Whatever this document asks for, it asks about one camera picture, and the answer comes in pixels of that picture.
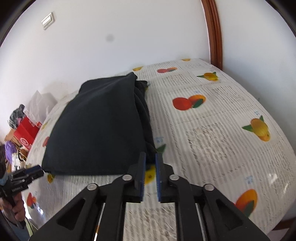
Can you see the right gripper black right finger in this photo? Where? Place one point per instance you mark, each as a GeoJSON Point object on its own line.
{"type": "Point", "coordinates": [202, 212]}

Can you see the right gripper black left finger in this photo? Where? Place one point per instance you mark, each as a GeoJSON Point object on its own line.
{"type": "Point", "coordinates": [97, 212]}

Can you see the black sweatshirt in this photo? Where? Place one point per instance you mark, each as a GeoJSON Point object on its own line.
{"type": "Point", "coordinates": [103, 130]}

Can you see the left hand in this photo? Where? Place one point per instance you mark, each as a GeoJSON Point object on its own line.
{"type": "Point", "coordinates": [16, 213]}

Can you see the purple bag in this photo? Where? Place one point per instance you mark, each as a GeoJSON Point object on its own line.
{"type": "Point", "coordinates": [10, 148]}

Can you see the brown cardboard box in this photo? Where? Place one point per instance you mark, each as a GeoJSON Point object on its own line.
{"type": "Point", "coordinates": [10, 137]}

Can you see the red shopping bag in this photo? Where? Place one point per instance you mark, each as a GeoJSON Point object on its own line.
{"type": "Point", "coordinates": [26, 132]}

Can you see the black patterned bag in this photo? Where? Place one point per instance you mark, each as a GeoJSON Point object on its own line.
{"type": "Point", "coordinates": [16, 117]}

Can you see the white plastic bag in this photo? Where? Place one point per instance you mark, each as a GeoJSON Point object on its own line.
{"type": "Point", "coordinates": [39, 107]}

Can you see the fruit print bed cover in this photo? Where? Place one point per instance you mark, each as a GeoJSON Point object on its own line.
{"type": "Point", "coordinates": [229, 141]}

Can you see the white wall switch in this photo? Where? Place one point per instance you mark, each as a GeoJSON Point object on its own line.
{"type": "Point", "coordinates": [48, 20]}

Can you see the brown wooden door frame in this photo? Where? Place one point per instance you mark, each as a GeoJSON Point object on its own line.
{"type": "Point", "coordinates": [214, 32]}

